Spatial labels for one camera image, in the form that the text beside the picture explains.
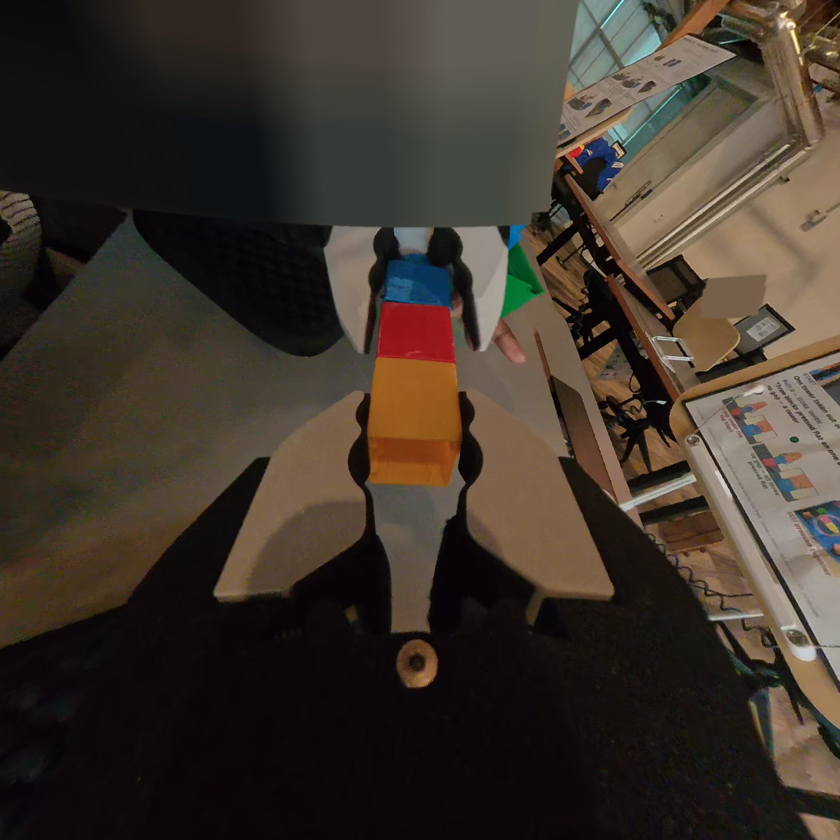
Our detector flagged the yellow toy block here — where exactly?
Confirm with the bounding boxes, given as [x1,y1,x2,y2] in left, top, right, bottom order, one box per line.
[366,357,460,488]

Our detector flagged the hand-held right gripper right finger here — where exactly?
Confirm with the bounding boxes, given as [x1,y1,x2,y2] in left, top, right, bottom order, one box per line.
[456,390,618,626]

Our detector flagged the green plastic bin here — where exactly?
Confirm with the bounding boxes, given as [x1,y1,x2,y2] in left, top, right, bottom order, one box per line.
[499,243,546,319]

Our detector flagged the black desk cable hatch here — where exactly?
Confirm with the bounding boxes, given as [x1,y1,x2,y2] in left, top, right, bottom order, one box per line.
[553,377,605,463]

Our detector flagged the silver ventilation duct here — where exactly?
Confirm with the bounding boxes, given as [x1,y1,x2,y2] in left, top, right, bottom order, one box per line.
[722,0,828,155]

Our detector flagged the long wooden desk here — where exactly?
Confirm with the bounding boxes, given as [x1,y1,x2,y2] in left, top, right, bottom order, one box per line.
[561,174,677,322]

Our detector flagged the black coiled cable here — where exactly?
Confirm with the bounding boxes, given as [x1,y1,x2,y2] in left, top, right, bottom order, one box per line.
[646,532,775,651]

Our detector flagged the clear acrylic sign holder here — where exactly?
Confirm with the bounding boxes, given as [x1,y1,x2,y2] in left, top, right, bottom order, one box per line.
[646,333,694,363]

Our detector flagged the instruction poster board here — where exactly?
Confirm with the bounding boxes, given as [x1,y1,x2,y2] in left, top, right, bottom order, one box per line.
[669,335,840,729]

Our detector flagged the wooden desk black legs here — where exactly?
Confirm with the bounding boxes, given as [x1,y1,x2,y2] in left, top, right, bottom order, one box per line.
[607,272,697,395]

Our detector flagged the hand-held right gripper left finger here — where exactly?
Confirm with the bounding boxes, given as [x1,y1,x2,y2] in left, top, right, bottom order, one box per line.
[213,390,380,603]

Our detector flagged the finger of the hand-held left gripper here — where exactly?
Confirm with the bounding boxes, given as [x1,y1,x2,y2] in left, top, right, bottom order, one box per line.
[325,226,385,357]
[453,226,511,353]

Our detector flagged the person's left hand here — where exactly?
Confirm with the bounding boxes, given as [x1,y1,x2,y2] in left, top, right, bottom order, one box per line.
[493,315,527,365]

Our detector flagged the rounded wooden board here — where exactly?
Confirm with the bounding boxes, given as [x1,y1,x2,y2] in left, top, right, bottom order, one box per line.
[672,315,741,368]

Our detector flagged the red toy block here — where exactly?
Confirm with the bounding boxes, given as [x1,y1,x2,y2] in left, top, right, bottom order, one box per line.
[375,302,457,364]

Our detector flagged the black textured mat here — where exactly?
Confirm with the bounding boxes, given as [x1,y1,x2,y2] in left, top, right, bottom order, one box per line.
[134,210,345,357]

